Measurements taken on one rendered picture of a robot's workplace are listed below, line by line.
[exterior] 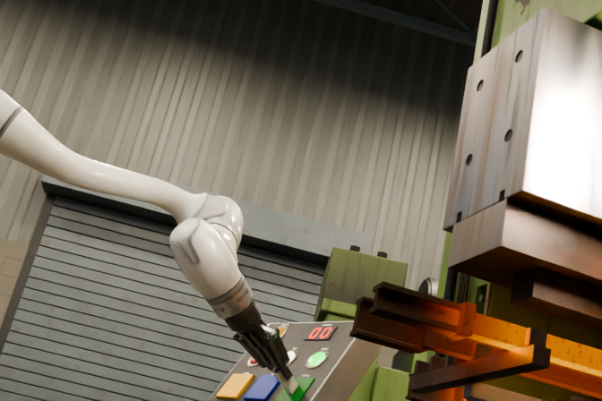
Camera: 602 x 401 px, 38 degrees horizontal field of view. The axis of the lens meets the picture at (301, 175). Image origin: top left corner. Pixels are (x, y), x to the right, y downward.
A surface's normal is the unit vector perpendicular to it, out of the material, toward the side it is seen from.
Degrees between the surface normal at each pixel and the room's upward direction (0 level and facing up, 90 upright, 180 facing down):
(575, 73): 90
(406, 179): 90
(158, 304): 90
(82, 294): 90
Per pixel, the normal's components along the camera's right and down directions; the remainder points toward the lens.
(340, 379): 0.69, -0.14
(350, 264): 0.06, -0.37
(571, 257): 0.34, -0.29
